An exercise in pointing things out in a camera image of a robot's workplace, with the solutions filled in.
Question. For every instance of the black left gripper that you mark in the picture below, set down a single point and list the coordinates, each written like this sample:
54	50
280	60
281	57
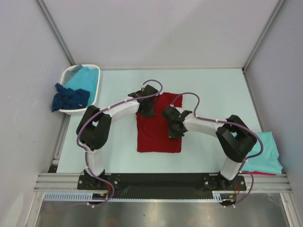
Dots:
150	112

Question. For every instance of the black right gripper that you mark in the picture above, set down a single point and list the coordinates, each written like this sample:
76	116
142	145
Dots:
172	135

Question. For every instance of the red t shirt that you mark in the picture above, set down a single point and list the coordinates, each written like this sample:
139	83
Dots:
153	132

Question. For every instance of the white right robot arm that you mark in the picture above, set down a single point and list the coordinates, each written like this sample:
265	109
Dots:
236	139

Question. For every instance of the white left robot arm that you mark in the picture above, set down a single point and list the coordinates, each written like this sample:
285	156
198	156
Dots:
94	127

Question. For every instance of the white laundry basket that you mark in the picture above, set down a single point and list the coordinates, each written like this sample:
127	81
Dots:
62	82

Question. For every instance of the turquoise t shirt in basket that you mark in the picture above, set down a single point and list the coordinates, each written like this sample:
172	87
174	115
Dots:
85	79

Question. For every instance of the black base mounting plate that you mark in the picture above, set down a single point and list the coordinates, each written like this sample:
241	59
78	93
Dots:
163	183

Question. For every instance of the navy blue t shirt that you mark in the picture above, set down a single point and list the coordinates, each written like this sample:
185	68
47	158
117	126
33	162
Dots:
69	99

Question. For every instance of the grey t shirt in basket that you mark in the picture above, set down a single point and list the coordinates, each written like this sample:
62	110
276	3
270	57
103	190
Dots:
70	73

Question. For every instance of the pink folded t shirt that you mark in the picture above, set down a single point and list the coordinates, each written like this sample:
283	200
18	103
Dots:
261	173

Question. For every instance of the light blue folded t shirt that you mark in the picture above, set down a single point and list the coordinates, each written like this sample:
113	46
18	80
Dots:
267	161

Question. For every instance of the white slotted cable duct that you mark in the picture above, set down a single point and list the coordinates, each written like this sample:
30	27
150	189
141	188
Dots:
138	196

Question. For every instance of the aluminium frame rail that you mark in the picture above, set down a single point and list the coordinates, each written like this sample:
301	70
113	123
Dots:
67	182

